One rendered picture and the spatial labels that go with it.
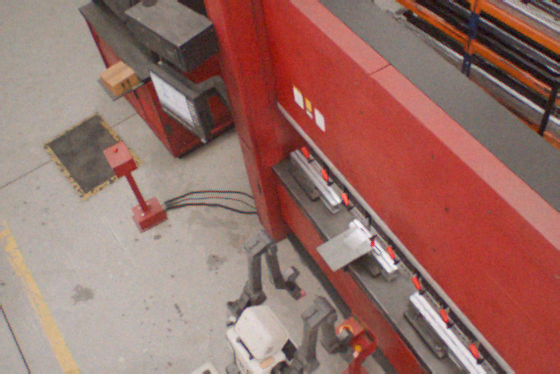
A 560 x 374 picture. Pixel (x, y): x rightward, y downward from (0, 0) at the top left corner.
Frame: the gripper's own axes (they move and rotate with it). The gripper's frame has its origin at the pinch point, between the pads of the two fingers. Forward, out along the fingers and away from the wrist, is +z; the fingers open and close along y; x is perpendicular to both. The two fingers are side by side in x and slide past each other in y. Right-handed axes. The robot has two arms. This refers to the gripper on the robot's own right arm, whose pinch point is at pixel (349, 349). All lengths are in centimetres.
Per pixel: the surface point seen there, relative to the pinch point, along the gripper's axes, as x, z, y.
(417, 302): -38.5, 22.5, -1.1
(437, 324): -37.9, 22.5, -16.2
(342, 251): -29, 15, 46
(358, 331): -4.1, 26.4, 12.1
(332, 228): -33, 30, 69
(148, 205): 65, 65, 221
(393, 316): -23.8, 25.7, 3.9
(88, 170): 91, 64, 300
